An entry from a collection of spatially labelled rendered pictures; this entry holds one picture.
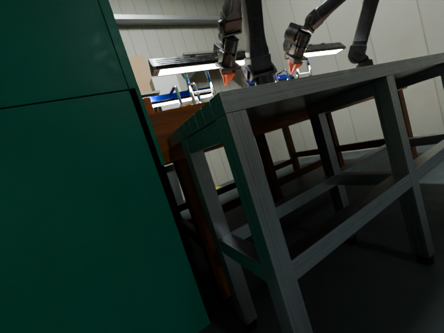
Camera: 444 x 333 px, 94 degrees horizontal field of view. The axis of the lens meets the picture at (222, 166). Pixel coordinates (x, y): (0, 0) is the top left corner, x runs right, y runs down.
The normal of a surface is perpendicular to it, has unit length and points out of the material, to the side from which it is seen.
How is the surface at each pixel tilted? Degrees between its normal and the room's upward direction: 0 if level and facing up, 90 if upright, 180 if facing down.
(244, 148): 90
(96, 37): 90
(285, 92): 90
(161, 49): 90
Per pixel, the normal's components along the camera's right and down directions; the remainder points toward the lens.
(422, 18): -0.84, 0.31
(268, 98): 0.45, -0.06
